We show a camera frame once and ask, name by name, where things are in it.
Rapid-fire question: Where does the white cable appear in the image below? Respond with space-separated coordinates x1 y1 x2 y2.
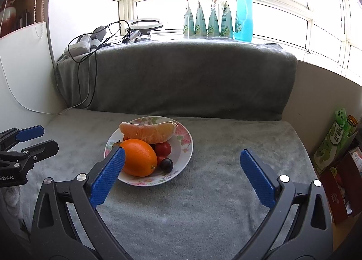
0 56 68 115

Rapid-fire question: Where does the green carton box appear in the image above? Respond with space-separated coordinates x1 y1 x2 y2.
313 108 358 176

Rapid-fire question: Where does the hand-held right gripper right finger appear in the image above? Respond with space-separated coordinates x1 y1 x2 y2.
240 148 333 260

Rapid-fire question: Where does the bottle with gold cap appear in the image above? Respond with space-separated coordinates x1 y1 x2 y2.
346 115 360 136

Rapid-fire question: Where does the red cardboard box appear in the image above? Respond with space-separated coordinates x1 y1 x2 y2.
319 138 362 225

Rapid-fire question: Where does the peeled pomelo segment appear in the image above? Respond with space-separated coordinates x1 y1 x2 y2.
119 120 178 144

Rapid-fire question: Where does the dark purple grape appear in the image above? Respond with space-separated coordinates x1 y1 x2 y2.
159 158 174 172

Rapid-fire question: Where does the person's left hand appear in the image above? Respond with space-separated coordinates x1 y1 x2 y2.
3 186 22 208

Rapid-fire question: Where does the blue detergent bottle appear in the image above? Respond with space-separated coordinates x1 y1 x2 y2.
234 0 254 42

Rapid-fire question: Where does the grey fleece blanket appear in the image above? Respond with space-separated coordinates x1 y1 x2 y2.
17 38 320 260

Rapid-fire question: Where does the white power strip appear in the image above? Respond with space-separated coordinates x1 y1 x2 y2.
64 38 98 57

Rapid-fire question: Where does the large orange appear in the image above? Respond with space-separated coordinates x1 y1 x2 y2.
119 139 158 177

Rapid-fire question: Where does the white floral plate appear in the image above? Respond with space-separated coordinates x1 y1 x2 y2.
104 116 193 187

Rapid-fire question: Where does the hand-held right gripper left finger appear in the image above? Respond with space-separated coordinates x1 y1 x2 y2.
31 147 126 260

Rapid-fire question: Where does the red and white vase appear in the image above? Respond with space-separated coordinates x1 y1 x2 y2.
0 0 19 37

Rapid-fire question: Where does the white board panel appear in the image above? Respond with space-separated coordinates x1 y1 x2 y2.
0 21 67 136

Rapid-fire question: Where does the black cable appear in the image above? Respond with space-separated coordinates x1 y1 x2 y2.
68 20 131 109

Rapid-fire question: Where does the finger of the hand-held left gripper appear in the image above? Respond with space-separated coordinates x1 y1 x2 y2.
0 139 60 170
0 125 45 151

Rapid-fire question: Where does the white ring light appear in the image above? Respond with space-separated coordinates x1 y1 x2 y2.
129 17 165 32

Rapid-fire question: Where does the white power adapter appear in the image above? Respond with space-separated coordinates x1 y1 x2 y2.
90 26 109 42

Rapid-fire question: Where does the green refill pouch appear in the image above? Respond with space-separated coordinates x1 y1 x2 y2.
195 0 207 37
183 0 195 37
220 0 234 38
207 2 220 37

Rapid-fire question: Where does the white window frame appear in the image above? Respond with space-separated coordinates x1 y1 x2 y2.
92 0 362 79

